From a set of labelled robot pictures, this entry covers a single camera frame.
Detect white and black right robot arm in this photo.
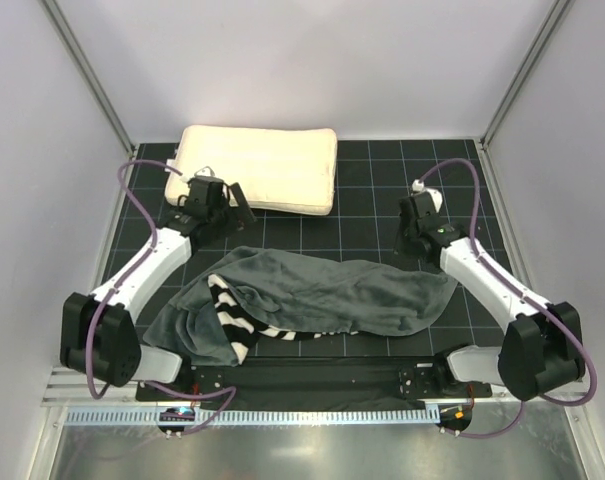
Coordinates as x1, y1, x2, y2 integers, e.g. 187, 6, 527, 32
396, 189, 587, 401

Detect black gridded cutting mat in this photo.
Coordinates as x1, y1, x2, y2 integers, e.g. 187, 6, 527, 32
136, 139, 514, 357

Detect slotted grey cable duct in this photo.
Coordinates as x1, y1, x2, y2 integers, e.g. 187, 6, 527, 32
64, 405, 440, 428

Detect right aluminium frame post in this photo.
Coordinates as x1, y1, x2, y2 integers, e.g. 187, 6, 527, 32
479, 0, 574, 150

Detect aluminium frame post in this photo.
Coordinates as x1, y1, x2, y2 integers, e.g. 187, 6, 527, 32
479, 0, 574, 150
38, 0, 136, 157

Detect aluminium front frame profile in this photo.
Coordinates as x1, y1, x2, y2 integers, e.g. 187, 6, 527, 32
41, 362, 591, 407

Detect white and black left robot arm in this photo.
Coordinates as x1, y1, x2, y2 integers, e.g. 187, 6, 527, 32
60, 176, 256, 401

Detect left aluminium frame post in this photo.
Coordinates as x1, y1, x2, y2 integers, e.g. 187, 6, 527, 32
38, 0, 136, 157

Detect cream rectangular pillow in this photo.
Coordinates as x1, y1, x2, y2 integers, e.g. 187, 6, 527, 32
165, 125, 338, 216

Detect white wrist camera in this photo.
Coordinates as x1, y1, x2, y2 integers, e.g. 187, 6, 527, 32
411, 179, 443, 212
180, 166, 219, 184

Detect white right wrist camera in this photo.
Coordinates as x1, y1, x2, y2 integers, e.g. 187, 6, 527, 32
411, 179, 443, 212

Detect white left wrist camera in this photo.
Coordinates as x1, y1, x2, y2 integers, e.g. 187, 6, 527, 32
180, 166, 219, 184

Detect grey fleece zebra-lined pillowcase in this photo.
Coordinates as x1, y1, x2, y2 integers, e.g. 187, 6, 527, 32
143, 246, 458, 367

